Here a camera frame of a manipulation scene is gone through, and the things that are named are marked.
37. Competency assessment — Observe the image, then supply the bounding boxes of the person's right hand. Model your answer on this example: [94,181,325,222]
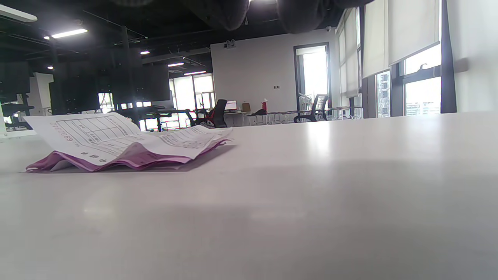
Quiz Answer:
[183,0,376,34]

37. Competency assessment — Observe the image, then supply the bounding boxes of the pink invoice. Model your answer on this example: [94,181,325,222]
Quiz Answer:
[25,141,230,172]

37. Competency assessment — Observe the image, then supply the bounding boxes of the white invoice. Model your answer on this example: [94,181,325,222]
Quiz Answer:
[23,112,234,167]

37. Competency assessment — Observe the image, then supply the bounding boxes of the dark framed doorway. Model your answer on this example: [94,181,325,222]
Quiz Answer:
[293,42,332,112]

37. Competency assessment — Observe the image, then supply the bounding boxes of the white roller blind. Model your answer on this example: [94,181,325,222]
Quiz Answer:
[338,8,360,98]
[362,0,389,78]
[388,0,442,66]

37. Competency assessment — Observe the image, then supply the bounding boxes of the black and red office chair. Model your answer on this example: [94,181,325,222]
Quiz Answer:
[195,99,228,129]

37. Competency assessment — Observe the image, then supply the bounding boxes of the dark window pillar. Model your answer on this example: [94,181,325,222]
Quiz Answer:
[441,0,458,114]

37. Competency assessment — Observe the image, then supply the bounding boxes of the black display screen rack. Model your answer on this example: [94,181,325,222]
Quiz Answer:
[49,64,170,115]

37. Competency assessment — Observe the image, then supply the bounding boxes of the white ceiling beam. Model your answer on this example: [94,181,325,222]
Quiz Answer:
[0,5,38,22]

